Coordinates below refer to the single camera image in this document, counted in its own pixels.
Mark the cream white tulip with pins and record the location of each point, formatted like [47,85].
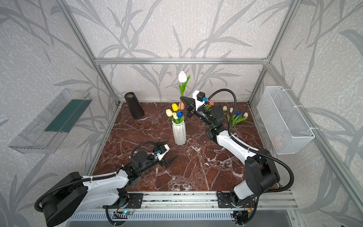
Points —
[169,112]

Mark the pink tulip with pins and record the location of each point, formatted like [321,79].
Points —
[181,106]

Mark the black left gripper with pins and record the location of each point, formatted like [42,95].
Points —
[164,160]

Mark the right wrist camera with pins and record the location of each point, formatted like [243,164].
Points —
[199,98]

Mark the white ribbed ceramic vase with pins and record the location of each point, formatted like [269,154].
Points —
[179,131]

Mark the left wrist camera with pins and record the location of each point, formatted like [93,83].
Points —
[161,152]

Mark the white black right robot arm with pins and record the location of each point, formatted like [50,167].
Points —
[261,173]

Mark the black cylindrical vase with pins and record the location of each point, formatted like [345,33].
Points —
[134,105]

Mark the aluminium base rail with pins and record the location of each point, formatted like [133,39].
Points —
[208,201]

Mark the clear plastic wall shelf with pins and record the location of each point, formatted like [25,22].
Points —
[49,129]

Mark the tulip bunch on table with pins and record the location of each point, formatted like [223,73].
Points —
[234,115]

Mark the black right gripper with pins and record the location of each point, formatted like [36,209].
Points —
[194,108]

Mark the blue tulip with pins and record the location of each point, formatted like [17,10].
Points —
[180,116]

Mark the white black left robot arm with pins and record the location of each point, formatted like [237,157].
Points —
[75,193]

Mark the yellow tulip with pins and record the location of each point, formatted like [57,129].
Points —
[175,107]

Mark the aluminium frame profile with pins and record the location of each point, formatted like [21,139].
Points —
[350,184]

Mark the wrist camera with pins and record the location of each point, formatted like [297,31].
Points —
[199,98]
[161,152]

